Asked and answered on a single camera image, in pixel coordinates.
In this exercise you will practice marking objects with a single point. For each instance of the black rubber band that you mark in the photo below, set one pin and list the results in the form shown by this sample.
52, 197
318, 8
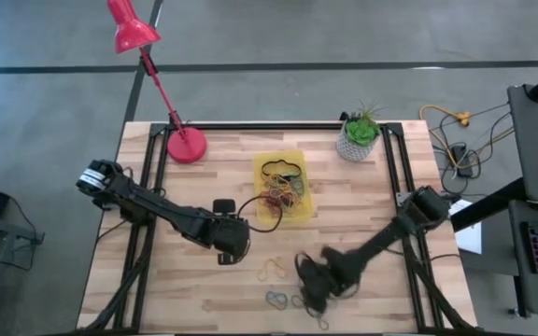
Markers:
278, 162

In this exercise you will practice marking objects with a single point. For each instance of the black diagonal beam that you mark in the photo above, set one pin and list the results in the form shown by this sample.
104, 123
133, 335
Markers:
493, 205

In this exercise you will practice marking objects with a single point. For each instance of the long red rubber band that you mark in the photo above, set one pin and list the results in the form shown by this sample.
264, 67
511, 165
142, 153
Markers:
266, 200

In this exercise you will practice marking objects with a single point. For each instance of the grey desk top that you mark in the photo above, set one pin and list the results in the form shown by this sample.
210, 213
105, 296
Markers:
535, 140

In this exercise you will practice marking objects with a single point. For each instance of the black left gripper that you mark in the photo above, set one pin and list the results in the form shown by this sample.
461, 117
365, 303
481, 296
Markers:
227, 235

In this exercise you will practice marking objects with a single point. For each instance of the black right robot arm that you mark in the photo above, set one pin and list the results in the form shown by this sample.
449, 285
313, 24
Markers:
418, 214

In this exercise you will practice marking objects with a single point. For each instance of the black power strip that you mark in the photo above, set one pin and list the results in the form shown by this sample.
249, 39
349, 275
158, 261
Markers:
461, 161

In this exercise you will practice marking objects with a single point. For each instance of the green succulent plant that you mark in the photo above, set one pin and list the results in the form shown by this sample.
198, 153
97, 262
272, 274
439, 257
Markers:
361, 132

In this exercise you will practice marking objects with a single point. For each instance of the yellow rubber band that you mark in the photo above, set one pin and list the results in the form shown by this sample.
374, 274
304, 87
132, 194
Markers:
263, 270
280, 179

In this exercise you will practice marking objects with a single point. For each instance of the yellow translucent plastic bin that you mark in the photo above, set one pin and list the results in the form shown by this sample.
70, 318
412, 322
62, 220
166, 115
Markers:
306, 212

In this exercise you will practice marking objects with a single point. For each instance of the small folded blue rubber band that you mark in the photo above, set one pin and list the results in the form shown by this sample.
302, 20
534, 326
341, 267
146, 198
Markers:
271, 295

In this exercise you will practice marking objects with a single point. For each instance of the white paper sheet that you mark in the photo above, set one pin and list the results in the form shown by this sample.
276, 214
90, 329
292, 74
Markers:
470, 235

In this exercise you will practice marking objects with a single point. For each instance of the scattered rubber bands on table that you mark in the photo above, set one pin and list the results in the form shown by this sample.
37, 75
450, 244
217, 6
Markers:
322, 323

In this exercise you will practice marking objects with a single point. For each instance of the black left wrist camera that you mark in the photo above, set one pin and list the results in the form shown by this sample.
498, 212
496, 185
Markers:
224, 206

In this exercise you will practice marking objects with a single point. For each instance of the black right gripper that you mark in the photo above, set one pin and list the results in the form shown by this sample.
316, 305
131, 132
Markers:
339, 270

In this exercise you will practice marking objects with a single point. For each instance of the red desk lamp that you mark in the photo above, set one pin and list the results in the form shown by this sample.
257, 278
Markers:
131, 32

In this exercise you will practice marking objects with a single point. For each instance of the dark grey desk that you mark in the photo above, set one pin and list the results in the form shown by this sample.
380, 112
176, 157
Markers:
519, 280

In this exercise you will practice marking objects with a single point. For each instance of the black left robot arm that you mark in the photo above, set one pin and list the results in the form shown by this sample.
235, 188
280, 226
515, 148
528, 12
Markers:
157, 210

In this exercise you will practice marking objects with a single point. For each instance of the potted green plant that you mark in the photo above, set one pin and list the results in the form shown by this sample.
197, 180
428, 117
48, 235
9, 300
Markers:
350, 149

